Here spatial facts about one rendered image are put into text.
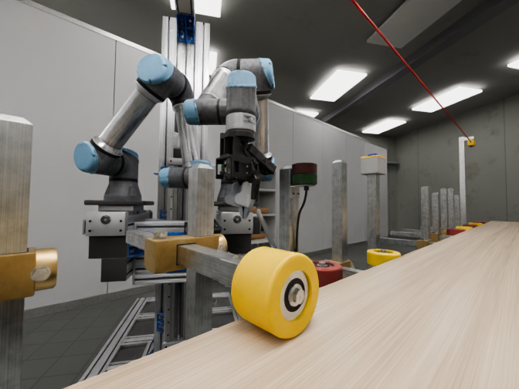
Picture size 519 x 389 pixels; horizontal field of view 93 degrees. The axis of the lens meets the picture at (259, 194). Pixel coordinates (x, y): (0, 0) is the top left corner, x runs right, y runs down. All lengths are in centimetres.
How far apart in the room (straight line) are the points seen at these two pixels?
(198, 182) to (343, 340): 32
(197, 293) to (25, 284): 23
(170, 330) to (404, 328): 122
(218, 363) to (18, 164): 31
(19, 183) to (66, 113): 276
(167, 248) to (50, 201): 262
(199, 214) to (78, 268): 269
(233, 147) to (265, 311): 44
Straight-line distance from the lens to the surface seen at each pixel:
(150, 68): 105
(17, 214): 39
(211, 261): 34
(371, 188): 106
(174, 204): 129
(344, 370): 24
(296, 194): 62
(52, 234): 303
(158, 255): 42
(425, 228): 177
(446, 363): 29
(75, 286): 314
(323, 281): 51
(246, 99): 64
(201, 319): 50
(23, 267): 39
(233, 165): 57
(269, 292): 23
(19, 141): 40
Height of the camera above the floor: 103
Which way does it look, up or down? 2 degrees up
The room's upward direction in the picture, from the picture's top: 1 degrees clockwise
